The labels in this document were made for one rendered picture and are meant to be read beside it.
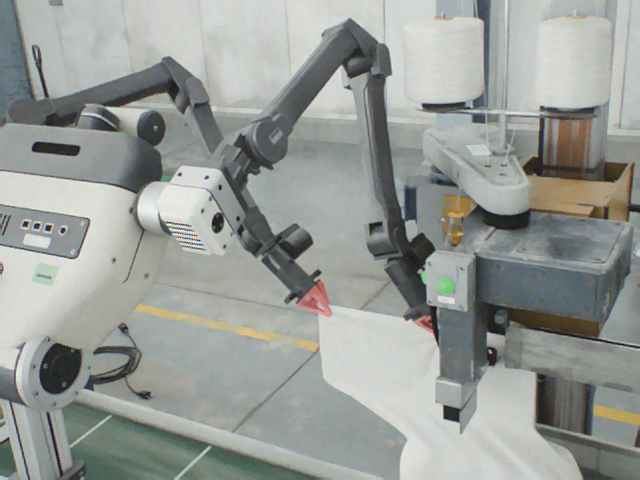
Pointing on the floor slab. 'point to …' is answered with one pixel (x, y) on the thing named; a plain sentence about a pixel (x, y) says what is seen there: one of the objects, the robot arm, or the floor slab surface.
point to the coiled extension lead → (121, 366)
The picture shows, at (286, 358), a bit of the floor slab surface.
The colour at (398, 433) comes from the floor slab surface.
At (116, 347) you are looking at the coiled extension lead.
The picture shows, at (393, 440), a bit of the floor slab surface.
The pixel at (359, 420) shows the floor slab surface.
